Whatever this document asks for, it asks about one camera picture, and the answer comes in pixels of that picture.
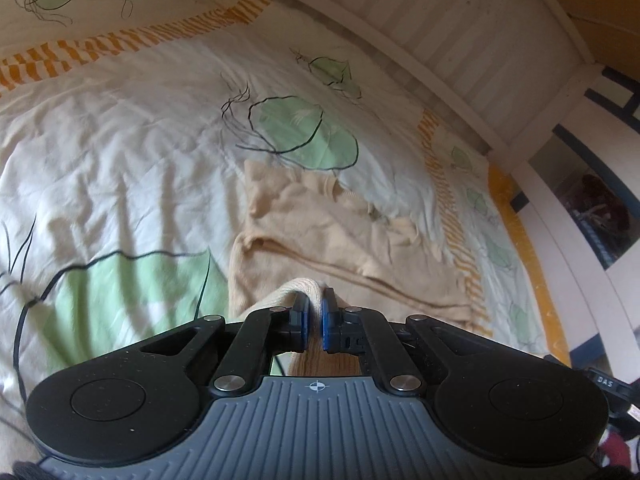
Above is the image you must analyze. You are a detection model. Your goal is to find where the white leaf print duvet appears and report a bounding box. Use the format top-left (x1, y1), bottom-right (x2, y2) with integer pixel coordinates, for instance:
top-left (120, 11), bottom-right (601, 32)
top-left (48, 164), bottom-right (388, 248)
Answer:
top-left (0, 0), bottom-right (551, 461)

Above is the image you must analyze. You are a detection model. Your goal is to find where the white blue shelf unit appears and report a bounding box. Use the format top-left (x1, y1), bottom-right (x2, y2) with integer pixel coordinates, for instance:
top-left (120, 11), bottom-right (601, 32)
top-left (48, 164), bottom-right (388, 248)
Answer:
top-left (510, 67), bottom-right (640, 281)

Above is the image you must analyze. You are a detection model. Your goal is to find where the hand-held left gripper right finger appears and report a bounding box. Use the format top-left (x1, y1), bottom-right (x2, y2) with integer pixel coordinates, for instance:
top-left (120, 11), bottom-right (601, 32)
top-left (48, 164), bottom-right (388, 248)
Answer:
top-left (320, 287), bottom-right (501, 396)

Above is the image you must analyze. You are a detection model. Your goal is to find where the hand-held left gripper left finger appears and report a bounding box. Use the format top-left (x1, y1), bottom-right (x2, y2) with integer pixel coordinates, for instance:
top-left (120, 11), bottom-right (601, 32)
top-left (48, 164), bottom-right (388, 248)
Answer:
top-left (135, 294), bottom-right (308, 396)

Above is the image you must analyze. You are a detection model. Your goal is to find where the beige knit sweater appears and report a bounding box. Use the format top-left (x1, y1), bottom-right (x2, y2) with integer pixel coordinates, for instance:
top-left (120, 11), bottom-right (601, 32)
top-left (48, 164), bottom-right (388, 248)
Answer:
top-left (227, 160), bottom-right (476, 378)

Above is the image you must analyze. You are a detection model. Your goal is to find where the yellow bed sheet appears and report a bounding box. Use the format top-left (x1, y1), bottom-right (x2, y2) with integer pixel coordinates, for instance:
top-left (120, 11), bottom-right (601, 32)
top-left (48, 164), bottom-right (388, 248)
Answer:
top-left (487, 164), bottom-right (572, 361)

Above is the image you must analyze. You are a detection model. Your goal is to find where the white wooden bed frame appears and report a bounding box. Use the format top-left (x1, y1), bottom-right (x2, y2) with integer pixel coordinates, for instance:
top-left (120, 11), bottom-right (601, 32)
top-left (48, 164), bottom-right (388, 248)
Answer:
top-left (235, 0), bottom-right (640, 341)

